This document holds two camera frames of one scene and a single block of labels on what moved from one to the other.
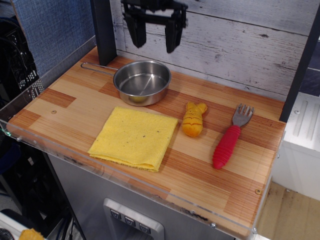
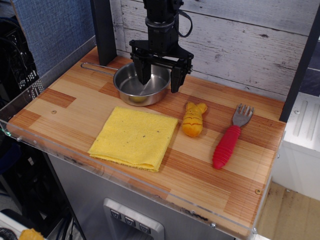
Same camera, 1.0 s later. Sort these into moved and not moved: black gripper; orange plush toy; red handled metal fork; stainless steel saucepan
Moved: black gripper
Not moved: stainless steel saucepan; orange plush toy; red handled metal fork
